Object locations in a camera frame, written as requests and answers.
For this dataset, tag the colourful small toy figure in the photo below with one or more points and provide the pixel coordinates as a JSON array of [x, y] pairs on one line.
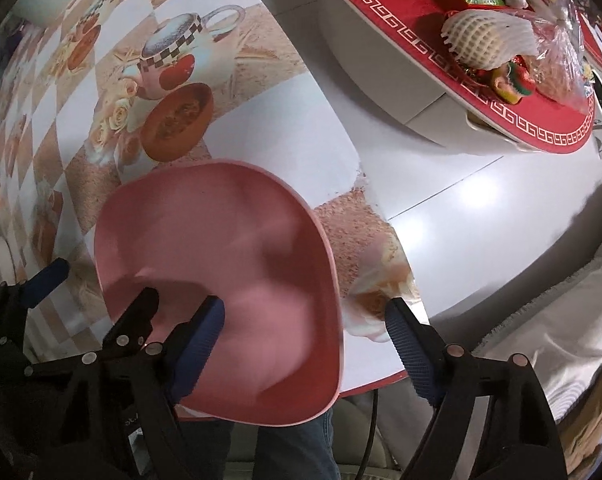
[[512, 82]]

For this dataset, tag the white cushion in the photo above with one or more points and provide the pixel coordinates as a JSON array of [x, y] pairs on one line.
[[560, 332]]

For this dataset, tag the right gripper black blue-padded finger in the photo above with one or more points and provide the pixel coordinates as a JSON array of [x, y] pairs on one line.
[[161, 381], [520, 439]]

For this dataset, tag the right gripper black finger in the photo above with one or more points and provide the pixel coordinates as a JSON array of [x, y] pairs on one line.
[[134, 326]]

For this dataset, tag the checkered printed tablecloth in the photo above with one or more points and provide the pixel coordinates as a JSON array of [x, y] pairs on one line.
[[110, 90]]

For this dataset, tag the fruit in white foam net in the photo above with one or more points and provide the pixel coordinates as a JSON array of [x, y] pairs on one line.
[[487, 39]]

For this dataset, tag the clear plastic snack bag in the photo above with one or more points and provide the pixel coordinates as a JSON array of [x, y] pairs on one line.
[[558, 68]]

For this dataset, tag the pink plastic plate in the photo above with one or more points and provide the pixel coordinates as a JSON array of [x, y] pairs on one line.
[[233, 231]]

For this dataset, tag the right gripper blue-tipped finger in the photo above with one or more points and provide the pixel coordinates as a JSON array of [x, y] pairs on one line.
[[30, 293]]

